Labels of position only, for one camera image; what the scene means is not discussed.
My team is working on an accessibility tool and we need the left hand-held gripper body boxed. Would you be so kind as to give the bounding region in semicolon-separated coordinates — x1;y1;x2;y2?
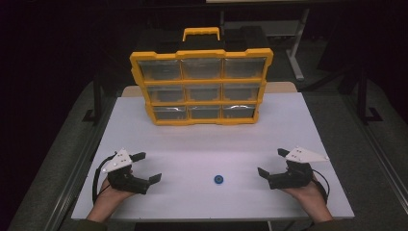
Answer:
101;147;151;195

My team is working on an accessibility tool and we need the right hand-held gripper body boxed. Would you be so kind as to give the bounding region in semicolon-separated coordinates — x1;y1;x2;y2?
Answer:
268;146;330;191

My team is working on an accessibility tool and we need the yellow organizer case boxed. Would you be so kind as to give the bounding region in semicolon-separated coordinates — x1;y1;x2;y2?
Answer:
129;26;274;126

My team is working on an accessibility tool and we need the person's right hand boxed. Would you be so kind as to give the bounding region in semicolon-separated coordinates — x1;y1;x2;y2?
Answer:
281;175;329;210

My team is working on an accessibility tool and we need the person's left hand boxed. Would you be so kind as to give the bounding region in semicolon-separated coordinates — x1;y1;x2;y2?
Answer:
94;177;137;214

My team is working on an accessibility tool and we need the black metal stand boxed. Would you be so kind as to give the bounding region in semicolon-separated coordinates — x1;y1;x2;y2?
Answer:
82;68;104;125
356;68;385;125

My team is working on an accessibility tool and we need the grid of clear organizer bins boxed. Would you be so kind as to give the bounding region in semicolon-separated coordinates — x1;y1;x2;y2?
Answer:
138;57;268;121

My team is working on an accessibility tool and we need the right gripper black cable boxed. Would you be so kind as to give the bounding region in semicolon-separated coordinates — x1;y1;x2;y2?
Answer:
310;168;331;205

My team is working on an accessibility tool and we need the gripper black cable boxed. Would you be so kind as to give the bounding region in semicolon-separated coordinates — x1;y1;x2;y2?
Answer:
310;168;331;205
91;153;118;205

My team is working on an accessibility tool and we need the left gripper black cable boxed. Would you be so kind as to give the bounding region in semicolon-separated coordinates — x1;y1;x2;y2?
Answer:
91;153;118;205

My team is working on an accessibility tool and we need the white desk frame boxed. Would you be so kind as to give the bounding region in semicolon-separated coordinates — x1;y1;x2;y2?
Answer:
220;8;311;82

